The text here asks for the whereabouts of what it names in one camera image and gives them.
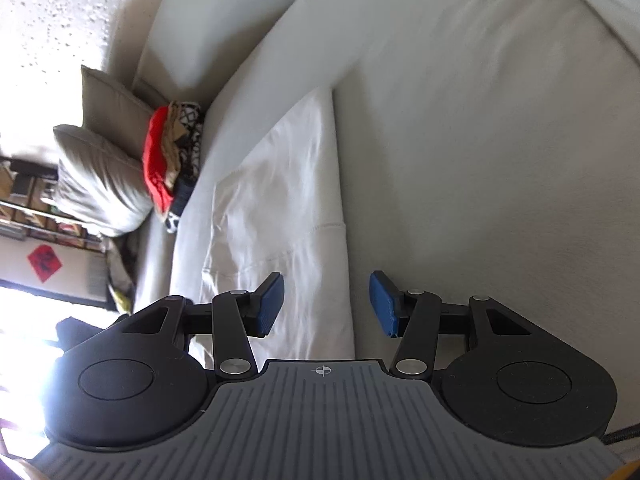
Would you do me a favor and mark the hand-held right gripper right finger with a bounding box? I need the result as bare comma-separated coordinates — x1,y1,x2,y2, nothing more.
369,270,532,380

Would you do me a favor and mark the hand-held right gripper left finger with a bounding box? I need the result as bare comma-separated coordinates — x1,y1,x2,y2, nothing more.
121,272,286,380

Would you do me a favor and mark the white t-shirt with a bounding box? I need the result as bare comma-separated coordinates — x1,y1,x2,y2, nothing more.
192,86,357,368

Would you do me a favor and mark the dark navy garment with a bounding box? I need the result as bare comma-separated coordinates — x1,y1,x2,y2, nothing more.
170,179,195,217

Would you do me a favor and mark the grey yellow bag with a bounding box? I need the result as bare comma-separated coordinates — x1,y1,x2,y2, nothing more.
102,237,139,314

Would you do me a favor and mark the grey sofa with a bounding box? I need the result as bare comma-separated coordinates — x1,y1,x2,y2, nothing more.
132,0,640,361

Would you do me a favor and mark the black white patterned garment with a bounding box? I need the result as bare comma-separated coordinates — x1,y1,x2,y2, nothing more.
165,101,206,234

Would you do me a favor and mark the dark object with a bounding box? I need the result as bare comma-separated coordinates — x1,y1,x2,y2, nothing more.
55,316,126,357

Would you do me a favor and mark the tan garment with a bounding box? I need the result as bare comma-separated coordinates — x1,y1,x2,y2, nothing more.
164,101,195,187

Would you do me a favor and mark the light grey throw pillow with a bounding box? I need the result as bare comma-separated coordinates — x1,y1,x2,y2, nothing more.
52,125,153,237

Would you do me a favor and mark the red paper decoration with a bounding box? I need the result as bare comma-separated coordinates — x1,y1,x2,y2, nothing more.
26,244,64,284

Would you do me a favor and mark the bookshelf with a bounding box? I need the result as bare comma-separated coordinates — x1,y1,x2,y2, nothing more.
0,157,108,252

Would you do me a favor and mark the bright glass door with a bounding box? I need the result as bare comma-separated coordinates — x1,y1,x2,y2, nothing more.
0,285,66,461

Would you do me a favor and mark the olive grey throw pillow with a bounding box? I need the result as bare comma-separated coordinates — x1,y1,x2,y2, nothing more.
81,65,168,133

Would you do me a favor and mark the black cable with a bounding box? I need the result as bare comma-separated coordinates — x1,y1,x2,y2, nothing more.
601,421,640,449

